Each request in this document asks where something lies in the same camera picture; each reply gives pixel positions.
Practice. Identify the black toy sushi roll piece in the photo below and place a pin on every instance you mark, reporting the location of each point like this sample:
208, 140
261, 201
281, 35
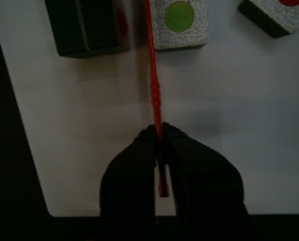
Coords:
104, 25

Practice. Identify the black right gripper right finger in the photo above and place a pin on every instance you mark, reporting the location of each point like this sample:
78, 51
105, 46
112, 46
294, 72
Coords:
206, 194

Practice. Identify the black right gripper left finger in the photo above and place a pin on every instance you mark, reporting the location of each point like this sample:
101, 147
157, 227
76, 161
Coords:
129, 188

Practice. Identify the toy sushi piece red centre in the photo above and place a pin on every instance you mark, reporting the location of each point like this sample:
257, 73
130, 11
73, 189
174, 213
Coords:
278, 15

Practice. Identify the red plastic toy knife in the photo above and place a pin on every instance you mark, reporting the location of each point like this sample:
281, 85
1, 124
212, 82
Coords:
156, 94

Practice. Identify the white cutting board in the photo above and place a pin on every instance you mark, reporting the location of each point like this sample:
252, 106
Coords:
240, 157

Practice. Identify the toy sushi piece green centre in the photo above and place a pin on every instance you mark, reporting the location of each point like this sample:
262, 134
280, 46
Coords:
180, 19

